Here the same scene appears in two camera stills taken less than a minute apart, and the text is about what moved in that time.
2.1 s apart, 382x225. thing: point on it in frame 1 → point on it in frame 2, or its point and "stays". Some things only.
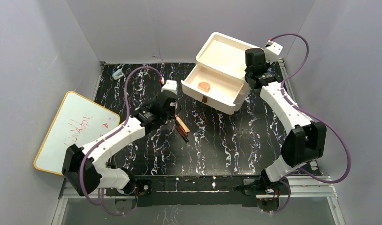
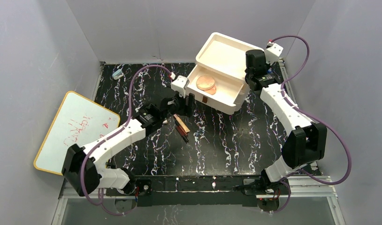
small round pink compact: (204, 86) → (211, 91)
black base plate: (202, 191) stays
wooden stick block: (182, 125) stays
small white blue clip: (118, 74) stays
